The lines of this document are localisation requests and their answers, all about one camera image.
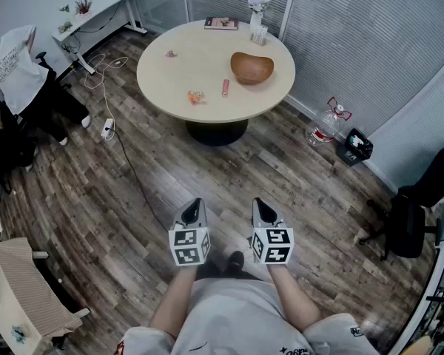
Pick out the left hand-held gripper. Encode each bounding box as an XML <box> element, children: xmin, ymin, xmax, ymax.
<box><xmin>168</xmin><ymin>197</ymin><xmax>212</xmax><ymax>269</ymax></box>

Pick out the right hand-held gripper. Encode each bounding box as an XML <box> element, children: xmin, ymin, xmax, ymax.
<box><xmin>250</xmin><ymin>197</ymin><xmax>295</xmax><ymax>266</ymax></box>

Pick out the orange snack packet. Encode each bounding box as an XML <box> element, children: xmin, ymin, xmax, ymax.
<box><xmin>186</xmin><ymin>89</ymin><xmax>208</xmax><ymax>106</ymax></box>

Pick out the brown wooden tray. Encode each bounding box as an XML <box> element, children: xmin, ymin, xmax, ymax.
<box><xmin>229</xmin><ymin>51</ymin><xmax>275</xmax><ymax>86</ymax></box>

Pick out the person's left forearm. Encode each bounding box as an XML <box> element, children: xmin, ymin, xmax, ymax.
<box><xmin>149</xmin><ymin>266</ymin><xmax>200</xmax><ymax>340</ymax></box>

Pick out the person's right forearm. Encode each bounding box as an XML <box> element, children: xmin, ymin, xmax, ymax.
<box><xmin>265</xmin><ymin>263</ymin><xmax>323</xmax><ymax>335</ymax></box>

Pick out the person's black shoe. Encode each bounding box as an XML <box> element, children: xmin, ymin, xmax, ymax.
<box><xmin>227</xmin><ymin>250</ymin><xmax>246</xmax><ymax>277</ymax></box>

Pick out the black round table base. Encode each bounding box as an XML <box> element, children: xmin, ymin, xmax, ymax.
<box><xmin>184</xmin><ymin>118</ymin><xmax>249</xmax><ymax>147</ymax></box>

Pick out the person's white T-shirt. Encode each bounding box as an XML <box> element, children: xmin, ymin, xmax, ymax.
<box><xmin>114</xmin><ymin>277</ymin><xmax>380</xmax><ymax>355</ymax></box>

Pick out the black waste bin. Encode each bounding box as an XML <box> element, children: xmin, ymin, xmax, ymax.
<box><xmin>335</xmin><ymin>127</ymin><xmax>374</xmax><ymax>168</ymax></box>

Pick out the white power strip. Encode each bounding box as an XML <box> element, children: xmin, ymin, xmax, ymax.
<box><xmin>100</xmin><ymin>117</ymin><xmax>116</xmax><ymax>141</ymax></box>

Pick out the dark hardcover book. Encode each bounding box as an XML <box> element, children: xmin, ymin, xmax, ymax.
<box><xmin>203</xmin><ymin>16</ymin><xmax>240</xmax><ymax>32</ymax></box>

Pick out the white vase with flowers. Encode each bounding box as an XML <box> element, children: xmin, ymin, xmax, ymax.
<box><xmin>246</xmin><ymin>0</ymin><xmax>274</xmax><ymax>33</ymax></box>

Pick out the white desk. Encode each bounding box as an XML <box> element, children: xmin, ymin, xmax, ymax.
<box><xmin>50</xmin><ymin>0</ymin><xmax>149</xmax><ymax>76</ymax></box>

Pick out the pink potted plant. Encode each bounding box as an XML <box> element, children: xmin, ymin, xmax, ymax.
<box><xmin>75</xmin><ymin>0</ymin><xmax>93</xmax><ymax>18</ymax></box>

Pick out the black cable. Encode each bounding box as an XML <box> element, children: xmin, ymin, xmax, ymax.
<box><xmin>112</xmin><ymin>129</ymin><xmax>178</xmax><ymax>223</ymax></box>

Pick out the clear water bottle red handle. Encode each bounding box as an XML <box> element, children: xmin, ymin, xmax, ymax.
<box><xmin>305</xmin><ymin>96</ymin><xmax>353</xmax><ymax>147</ymax></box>

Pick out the white cable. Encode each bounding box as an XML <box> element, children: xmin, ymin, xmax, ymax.
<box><xmin>83</xmin><ymin>53</ymin><xmax>130</xmax><ymax>125</ymax></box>

